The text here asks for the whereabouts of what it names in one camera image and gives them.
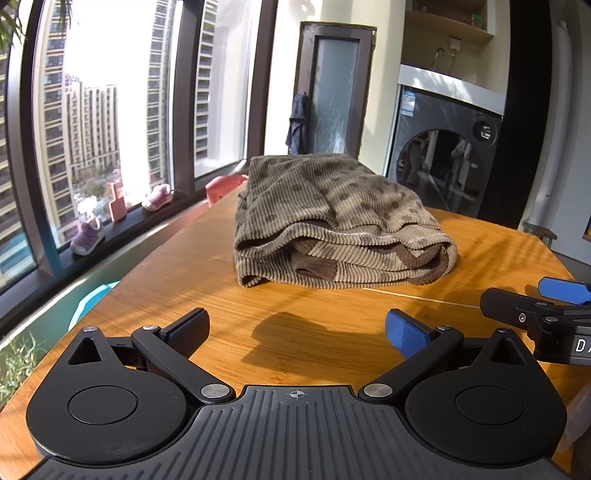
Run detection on wooden wall shelf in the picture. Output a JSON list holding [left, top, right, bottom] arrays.
[[404, 8, 496, 45]]

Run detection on pink child's shoe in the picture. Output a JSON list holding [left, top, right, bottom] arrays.
[[140, 184, 174, 212]]

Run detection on grey front-load washing machine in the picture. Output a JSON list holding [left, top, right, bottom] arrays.
[[386, 83, 505, 216]]

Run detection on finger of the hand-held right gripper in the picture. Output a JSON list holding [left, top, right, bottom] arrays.
[[479, 288, 591, 334], [525, 276, 591, 306]]

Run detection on beige polka dot corduroy garment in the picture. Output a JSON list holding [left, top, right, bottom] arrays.
[[233, 154, 459, 291]]

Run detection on teal plastic object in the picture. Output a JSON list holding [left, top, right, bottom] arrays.
[[68, 282, 121, 331]]

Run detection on red plastic stool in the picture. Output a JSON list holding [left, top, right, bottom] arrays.
[[205, 174, 250, 206]]

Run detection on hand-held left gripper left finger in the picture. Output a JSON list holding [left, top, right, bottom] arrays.
[[68, 307, 236, 403]]

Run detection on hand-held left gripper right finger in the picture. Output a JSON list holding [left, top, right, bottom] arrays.
[[358, 310, 529, 403]]

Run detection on blue cloth on door handle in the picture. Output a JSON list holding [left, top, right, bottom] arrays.
[[284, 91, 310, 156]]

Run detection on lilac child's shoe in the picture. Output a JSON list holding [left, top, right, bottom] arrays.
[[69, 217, 106, 256]]

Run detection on dark framed frosted glass door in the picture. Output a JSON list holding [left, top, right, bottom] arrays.
[[298, 21, 376, 160]]

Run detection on wall faucet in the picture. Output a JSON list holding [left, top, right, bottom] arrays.
[[433, 46, 459, 73]]

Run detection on small wooden stool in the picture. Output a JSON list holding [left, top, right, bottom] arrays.
[[522, 222, 559, 251]]

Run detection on green hanging plant leaves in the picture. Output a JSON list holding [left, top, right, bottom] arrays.
[[0, 0, 25, 52]]

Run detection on green potted plant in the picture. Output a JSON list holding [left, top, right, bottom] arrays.
[[0, 331, 48, 412]]

